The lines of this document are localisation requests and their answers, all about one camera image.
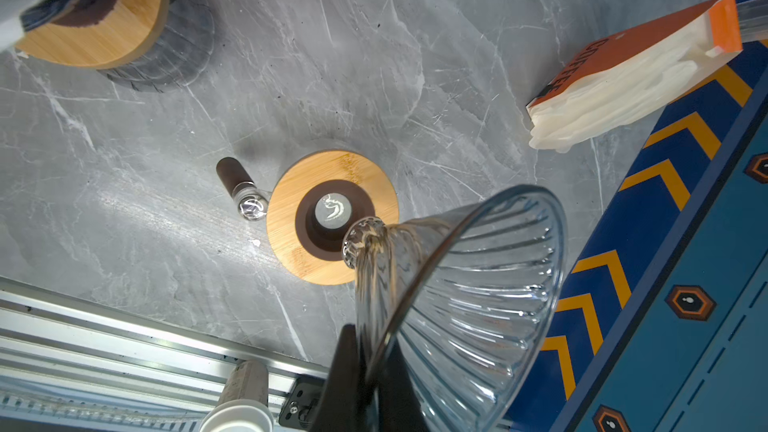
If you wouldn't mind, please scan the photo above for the blue ribbed glass dripper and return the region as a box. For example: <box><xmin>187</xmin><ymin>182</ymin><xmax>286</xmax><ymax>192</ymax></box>
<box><xmin>20</xmin><ymin>0</ymin><xmax>75</xmax><ymax>32</ymax></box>

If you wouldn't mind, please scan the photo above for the orange coffee filter pack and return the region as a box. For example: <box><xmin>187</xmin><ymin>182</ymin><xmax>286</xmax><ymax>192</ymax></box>
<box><xmin>526</xmin><ymin>0</ymin><xmax>743</xmax><ymax>151</ymax></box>

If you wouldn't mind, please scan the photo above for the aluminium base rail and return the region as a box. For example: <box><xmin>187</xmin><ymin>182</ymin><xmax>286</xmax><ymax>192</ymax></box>
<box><xmin>1</xmin><ymin>279</ymin><xmax>327</xmax><ymax>431</ymax></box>

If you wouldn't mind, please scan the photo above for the white round lid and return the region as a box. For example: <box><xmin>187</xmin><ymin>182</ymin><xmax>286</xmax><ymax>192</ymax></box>
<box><xmin>199</xmin><ymin>361</ymin><xmax>275</xmax><ymax>432</ymax></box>

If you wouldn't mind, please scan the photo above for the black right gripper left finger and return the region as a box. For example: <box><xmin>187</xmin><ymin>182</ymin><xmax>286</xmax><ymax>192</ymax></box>
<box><xmin>309</xmin><ymin>324</ymin><xmax>364</xmax><ymax>432</ymax></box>

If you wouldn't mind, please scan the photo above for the ribbed glass coffee server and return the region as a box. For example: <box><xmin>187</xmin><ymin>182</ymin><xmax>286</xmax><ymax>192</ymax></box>
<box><xmin>100</xmin><ymin>0</ymin><xmax>215</xmax><ymax>93</ymax></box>

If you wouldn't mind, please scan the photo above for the bamboo dripper ring stand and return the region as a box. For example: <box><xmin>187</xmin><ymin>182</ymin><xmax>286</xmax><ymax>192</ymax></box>
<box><xmin>14</xmin><ymin>0</ymin><xmax>169</xmax><ymax>69</ymax></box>

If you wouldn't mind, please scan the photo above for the grey ribbed glass dripper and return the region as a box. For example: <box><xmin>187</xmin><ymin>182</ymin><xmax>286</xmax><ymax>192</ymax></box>
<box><xmin>342</xmin><ymin>185</ymin><xmax>567</xmax><ymax>431</ymax></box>

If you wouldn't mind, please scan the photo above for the clear glass pitcher wooden handle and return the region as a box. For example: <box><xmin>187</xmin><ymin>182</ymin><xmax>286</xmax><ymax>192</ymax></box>
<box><xmin>216</xmin><ymin>157</ymin><xmax>269</xmax><ymax>221</ymax></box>

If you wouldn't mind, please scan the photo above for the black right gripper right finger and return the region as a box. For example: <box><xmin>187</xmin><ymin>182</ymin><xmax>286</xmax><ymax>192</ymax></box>
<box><xmin>377</xmin><ymin>347</ymin><xmax>429</xmax><ymax>432</ymax></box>

